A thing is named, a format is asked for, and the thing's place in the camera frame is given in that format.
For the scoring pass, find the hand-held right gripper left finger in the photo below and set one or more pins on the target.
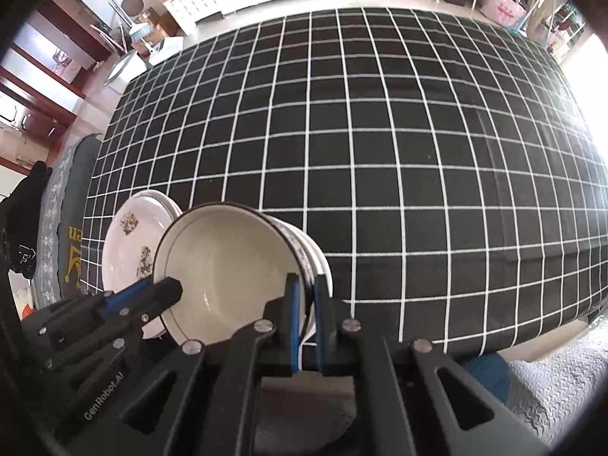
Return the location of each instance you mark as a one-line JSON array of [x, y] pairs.
[[295, 323]]

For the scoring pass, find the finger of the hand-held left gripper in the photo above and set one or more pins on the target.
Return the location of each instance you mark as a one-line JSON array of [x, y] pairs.
[[128, 294], [164, 292]]

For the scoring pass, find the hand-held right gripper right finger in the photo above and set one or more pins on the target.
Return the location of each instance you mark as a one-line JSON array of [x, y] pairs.
[[320, 323]]

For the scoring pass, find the white plate brown floral print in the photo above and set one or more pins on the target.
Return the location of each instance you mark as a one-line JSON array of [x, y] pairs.
[[126, 251]]

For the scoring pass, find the white bowl dark patterned outside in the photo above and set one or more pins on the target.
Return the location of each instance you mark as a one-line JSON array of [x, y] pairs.
[[223, 266]]

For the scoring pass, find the white plate pink flowers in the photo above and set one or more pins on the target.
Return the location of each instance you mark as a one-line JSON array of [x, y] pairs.
[[173, 208]]

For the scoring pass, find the grey cloth yellow crown print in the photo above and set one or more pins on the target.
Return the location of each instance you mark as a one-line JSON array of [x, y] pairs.
[[66, 199]]

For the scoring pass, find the black garment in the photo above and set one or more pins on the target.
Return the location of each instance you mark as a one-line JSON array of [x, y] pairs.
[[23, 228]]

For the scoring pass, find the black white checked tablecloth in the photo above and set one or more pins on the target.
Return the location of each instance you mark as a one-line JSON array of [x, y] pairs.
[[380, 152]]

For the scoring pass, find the white plastic basin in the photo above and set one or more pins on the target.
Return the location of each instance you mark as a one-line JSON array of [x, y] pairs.
[[135, 70]]

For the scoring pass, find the white dustpan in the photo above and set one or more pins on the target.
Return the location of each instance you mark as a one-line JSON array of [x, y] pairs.
[[166, 47]]

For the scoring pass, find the grey quilted blanket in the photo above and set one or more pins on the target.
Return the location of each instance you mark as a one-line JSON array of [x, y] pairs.
[[560, 389]]

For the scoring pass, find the pink bag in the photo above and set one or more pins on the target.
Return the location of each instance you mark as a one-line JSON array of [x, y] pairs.
[[503, 9]]

